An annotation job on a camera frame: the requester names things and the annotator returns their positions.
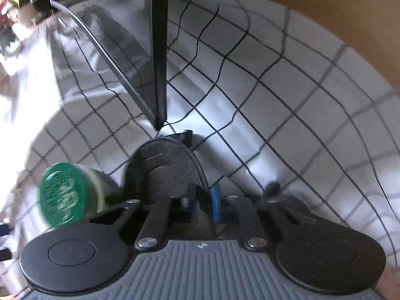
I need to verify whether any white black grid tablecloth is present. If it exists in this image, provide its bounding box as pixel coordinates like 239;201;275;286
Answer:
1;0;399;299

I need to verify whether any green lid jar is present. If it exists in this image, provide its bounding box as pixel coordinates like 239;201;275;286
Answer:
39;162;122;228

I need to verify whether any black flat screen monitor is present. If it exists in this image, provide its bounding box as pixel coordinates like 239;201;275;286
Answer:
30;0;169;130

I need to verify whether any black mesh pouch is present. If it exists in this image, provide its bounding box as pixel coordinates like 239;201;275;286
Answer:
122;130;216;241

